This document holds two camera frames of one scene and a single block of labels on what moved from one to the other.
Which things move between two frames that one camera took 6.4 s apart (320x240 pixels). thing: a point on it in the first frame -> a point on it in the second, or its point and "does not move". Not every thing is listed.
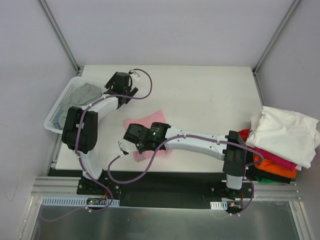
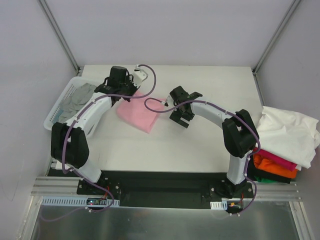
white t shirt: (288, 136) does not move
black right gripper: (141, 147) -> (181, 116)
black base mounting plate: (188, 190) does not move
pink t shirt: (158, 117) -> (134, 112)
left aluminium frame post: (59, 36) does not move
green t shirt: (263, 180) does not move
